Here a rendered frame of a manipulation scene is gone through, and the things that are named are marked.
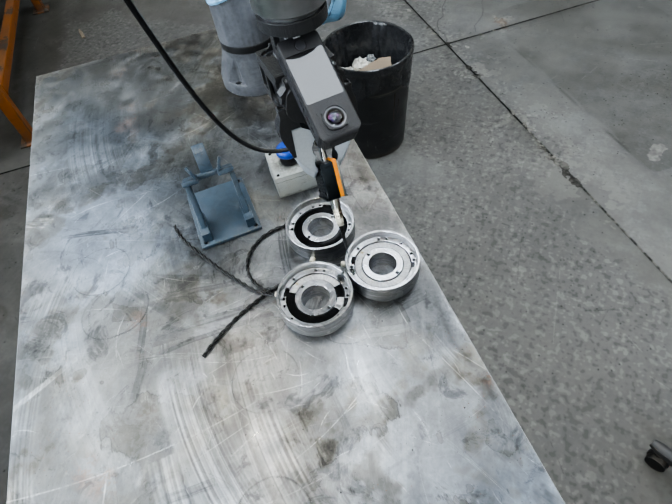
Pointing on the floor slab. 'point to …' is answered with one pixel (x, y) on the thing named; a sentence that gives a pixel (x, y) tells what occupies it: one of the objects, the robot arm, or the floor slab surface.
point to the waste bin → (376, 81)
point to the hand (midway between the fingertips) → (326, 167)
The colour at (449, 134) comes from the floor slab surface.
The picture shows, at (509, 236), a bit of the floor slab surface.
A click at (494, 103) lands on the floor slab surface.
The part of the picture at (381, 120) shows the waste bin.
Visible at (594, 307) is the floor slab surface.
